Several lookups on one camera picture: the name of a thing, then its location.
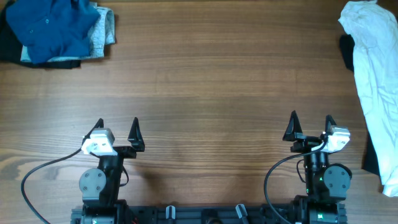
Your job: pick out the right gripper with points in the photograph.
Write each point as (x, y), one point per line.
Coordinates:
(305, 143)

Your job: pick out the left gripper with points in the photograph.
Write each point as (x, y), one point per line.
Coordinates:
(135, 139)

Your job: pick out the white t-shirt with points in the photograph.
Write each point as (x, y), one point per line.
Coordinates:
(374, 31)

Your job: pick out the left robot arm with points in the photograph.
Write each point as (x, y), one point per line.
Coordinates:
(100, 186)

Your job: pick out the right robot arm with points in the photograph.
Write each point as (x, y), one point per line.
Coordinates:
(326, 183)

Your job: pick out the black garment at right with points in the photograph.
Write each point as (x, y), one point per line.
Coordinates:
(370, 163)

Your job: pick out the light grey folded garment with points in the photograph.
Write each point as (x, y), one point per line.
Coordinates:
(101, 34)

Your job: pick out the blue button shirt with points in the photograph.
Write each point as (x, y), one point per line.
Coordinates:
(52, 28)

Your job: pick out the black garment under pile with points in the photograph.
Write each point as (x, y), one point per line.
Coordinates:
(11, 48)

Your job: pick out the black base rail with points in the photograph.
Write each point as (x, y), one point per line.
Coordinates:
(203, 215)

